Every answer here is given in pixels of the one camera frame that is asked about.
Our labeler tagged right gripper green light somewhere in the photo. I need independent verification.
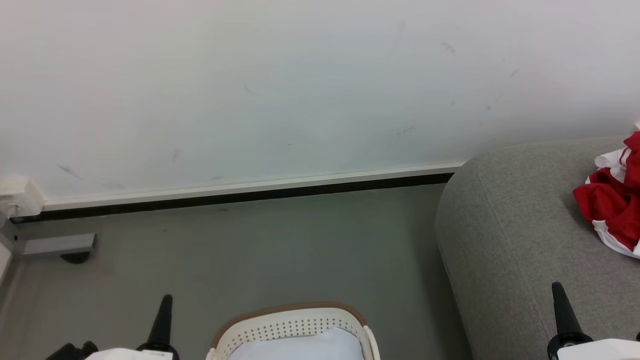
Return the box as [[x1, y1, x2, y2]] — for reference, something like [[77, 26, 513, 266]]
[[547, 282, 640, 360]]

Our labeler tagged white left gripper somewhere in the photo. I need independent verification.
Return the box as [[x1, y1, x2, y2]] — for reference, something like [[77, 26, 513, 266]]
[[82, 294, 180, 360]]

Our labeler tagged red and white garment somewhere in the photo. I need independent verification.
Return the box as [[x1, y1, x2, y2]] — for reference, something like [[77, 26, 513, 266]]
[[572, 130, 640, 260]]

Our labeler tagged white perforated laundry basket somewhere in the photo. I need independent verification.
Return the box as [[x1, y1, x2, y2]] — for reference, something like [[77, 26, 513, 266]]
[[205, 301, 381, 360]]

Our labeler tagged grey fabric sofa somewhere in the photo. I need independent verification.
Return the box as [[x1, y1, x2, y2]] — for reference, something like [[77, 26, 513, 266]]
[[434, 136, 640, 360]]

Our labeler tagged grey furniture foot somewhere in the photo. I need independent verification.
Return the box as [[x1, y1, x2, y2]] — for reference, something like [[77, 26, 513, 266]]
[[21, 233, 96, 265]]

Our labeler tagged light blue cloth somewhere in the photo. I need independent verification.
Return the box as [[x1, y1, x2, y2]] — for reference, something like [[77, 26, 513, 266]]
[[227, 327, 365, 360]]

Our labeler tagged white and black baseboard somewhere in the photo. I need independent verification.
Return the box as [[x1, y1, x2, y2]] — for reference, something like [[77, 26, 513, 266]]
[[9, 161, 467, 224]]

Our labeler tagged white wall corner box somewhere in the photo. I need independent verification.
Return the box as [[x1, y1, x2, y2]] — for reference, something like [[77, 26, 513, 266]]
[[0, 176, 45, 219]]

